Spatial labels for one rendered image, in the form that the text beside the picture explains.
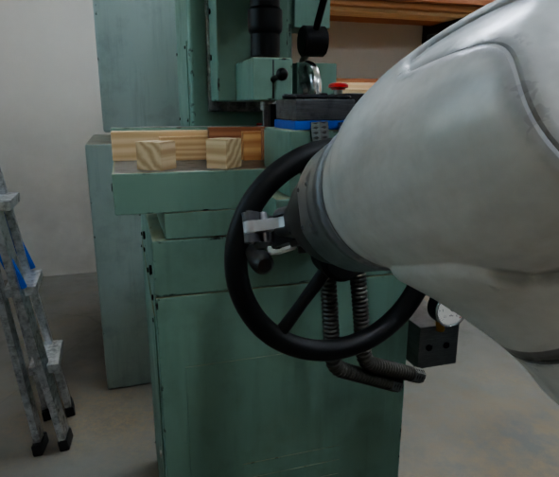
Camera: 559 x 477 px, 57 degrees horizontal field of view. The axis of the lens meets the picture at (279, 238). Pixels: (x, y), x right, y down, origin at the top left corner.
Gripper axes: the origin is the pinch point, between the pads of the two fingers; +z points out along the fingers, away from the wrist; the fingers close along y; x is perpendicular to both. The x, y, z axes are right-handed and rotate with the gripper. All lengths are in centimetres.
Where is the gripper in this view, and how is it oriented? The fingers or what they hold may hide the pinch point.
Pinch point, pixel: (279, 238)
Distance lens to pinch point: 53.9
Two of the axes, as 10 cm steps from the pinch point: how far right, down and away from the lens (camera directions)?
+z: -2.5, 1.1, 9.6
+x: 1.1, 9.9, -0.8
